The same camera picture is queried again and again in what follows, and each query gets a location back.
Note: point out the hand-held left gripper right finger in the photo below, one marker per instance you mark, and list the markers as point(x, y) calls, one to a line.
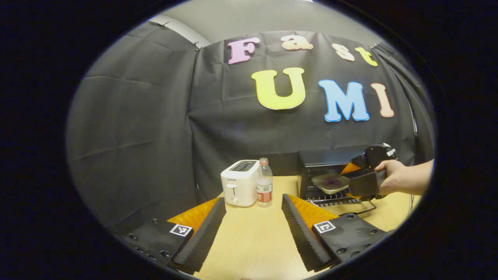
point(303, 237)

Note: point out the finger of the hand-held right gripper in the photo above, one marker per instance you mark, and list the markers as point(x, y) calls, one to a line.
point(365, 184)
point(352, 168)

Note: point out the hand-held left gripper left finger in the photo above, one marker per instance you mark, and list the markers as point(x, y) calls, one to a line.
point(202, 237)

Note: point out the pink round food slice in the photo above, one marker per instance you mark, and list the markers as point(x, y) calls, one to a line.
point(332, 182)

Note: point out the black electric oven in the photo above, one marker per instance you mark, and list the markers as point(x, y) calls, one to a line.
point(319, 170)

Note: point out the pale square plate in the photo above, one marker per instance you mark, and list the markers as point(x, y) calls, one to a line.
point(320, 188)

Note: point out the white toaster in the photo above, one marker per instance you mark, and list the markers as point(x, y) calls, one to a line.
point(239, 186)

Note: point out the clear bottle with red label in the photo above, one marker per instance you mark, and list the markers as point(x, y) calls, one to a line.
point(264, 186)

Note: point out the black backdrop cloth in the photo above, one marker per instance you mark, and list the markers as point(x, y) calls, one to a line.
point(136, 116)

